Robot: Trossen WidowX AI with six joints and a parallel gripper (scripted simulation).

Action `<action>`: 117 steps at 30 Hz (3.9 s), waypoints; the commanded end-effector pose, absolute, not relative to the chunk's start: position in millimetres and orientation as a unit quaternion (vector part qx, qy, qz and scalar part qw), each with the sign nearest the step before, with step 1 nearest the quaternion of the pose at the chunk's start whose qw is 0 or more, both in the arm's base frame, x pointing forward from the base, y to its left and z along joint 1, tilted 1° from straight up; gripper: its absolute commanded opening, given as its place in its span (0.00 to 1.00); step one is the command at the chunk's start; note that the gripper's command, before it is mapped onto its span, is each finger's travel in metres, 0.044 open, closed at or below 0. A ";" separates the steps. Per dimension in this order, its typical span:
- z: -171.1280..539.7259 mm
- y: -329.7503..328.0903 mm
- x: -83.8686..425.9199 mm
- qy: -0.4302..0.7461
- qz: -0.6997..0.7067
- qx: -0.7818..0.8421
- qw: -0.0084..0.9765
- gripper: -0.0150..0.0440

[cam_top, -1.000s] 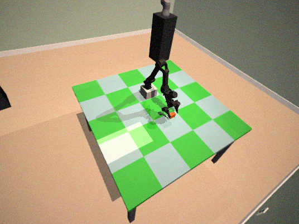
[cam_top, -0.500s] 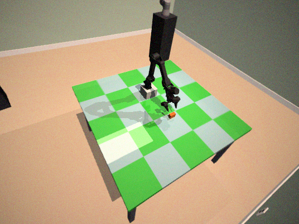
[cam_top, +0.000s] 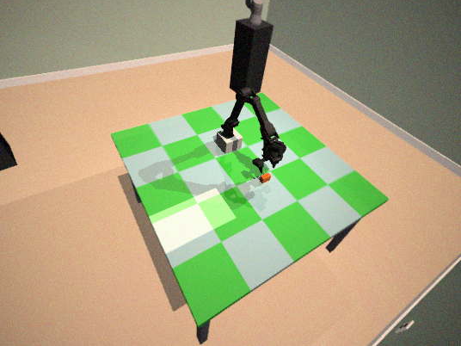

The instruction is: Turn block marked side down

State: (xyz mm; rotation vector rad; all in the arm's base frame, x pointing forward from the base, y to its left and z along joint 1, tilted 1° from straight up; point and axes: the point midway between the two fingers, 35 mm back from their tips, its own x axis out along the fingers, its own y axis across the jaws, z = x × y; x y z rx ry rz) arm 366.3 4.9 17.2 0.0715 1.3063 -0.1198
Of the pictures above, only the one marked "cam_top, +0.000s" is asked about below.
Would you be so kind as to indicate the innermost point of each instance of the orange block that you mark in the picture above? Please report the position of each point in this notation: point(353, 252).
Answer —
point(264, 178)

